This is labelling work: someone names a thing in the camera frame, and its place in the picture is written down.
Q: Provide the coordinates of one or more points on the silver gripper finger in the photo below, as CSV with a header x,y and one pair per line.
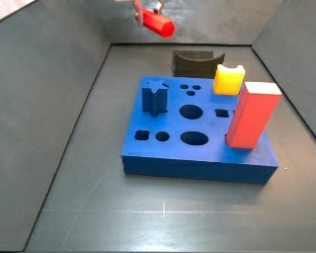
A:
x,y
159,6
139,13

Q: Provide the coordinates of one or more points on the red hexagon bar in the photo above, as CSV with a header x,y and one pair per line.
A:
x,y
159,24

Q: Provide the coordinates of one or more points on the black curved stand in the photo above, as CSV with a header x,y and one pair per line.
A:
x,y
195,63

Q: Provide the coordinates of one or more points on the dark blue star peg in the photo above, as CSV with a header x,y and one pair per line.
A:
x,y
155,98

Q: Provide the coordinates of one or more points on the yellow arch-notched block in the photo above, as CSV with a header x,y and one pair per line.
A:
x,y
229,80

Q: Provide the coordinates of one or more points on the red rectangular block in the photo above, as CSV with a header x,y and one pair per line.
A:
x,y
258,101

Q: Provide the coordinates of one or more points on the blue shape sorter block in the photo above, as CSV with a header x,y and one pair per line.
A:
x,y
180,143

